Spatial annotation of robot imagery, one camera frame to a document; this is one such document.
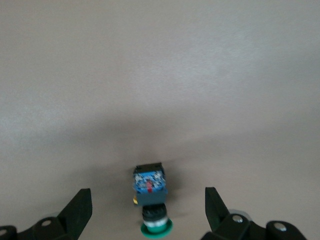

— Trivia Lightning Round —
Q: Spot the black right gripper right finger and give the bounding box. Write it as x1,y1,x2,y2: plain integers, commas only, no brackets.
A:
202,186,307,240

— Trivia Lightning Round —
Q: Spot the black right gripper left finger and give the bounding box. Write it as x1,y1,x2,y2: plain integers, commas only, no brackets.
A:
0,188,93,240

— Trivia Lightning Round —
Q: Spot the green push button switch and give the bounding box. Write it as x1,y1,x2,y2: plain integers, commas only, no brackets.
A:
131,162,174,240

